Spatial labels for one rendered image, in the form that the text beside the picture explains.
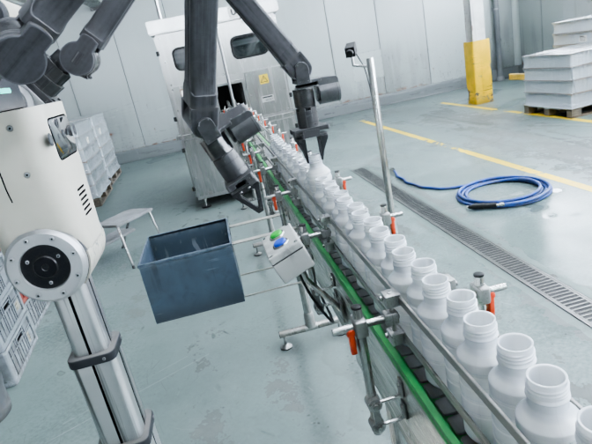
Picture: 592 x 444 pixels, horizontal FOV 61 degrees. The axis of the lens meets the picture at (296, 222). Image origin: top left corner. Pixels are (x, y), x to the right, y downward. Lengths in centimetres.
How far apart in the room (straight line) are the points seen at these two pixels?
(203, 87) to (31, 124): 33
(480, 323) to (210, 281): 121
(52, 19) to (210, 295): 109
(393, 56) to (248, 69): 666
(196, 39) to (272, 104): 492
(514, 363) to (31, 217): 90
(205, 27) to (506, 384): 75
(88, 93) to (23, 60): 1067
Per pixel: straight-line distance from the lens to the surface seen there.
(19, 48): 91
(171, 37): 585
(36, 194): 110
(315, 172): 141
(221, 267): 172
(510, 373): 60
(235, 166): 109
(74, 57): 135
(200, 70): 100
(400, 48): 1217
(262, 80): 587
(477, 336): 63
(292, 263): 109
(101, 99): 1154
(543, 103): 813
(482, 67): 996
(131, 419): 137
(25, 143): 108
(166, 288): 175
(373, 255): 93
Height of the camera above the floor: 149
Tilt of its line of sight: 18 degrees down
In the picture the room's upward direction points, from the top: 12 degrees counter-clockwise
